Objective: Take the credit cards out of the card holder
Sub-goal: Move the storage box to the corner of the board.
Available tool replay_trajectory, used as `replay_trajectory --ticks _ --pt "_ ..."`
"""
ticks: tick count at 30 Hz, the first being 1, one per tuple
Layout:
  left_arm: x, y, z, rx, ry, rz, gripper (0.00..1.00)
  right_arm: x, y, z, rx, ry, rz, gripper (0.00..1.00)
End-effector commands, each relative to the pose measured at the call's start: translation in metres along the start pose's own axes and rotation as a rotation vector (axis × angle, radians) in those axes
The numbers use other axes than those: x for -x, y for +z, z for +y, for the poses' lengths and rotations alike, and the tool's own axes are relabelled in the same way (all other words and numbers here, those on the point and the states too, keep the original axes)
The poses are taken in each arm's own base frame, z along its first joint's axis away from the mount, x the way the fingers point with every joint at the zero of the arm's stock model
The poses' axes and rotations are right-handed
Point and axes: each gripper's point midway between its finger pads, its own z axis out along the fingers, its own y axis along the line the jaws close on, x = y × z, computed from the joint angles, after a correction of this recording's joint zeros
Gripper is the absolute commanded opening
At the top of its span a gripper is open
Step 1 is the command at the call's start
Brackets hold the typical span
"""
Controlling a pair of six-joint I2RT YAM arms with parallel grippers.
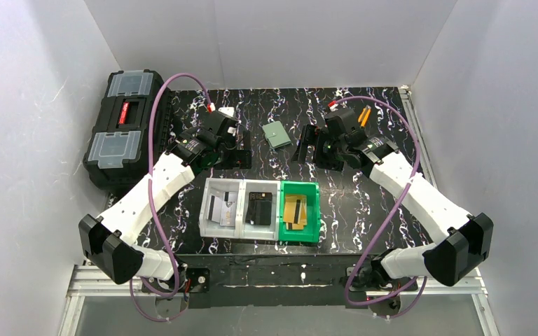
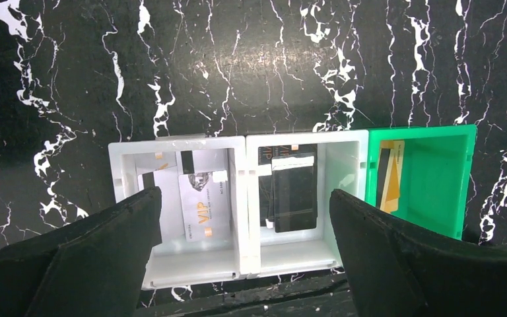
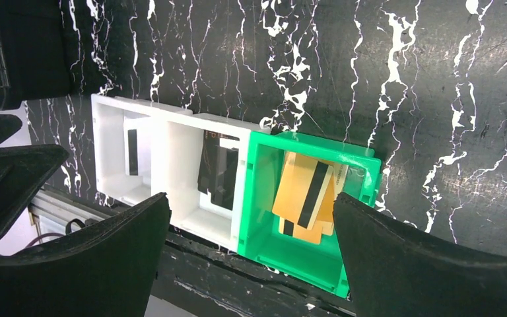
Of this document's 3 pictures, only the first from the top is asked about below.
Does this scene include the silver credit cards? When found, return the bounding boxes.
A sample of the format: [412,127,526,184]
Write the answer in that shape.
[206,190,238,227]

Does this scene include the white bin with black cards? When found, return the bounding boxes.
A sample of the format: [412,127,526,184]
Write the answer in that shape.
[236,179,281,241]

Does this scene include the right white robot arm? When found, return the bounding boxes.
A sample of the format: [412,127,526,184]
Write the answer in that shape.
[292,108,493,286]

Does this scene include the aluminium frame rail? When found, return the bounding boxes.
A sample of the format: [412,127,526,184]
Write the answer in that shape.
[57,87,499,336]

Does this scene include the white bin with silver cards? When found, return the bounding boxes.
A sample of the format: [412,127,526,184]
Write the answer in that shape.
[199,178,244,239]

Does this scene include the gold credit cards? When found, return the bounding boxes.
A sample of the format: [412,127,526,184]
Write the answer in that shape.
[282,195,308,231]

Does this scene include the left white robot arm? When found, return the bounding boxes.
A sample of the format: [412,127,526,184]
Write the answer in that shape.
[78,107,251,284]

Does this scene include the green plastic bin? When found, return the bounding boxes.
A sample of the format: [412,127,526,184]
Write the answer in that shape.
[279,181,321,244]

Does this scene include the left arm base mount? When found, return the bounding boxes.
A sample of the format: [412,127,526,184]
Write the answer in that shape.
[142,265,211,322]

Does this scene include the black credit cards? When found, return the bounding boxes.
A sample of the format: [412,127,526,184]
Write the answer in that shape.
[244,192,273,226]

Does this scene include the black toolbox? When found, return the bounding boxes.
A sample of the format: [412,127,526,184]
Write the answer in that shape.
[83,69,164,197]

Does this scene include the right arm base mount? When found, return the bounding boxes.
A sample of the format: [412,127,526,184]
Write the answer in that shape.
[349,262,415,319]

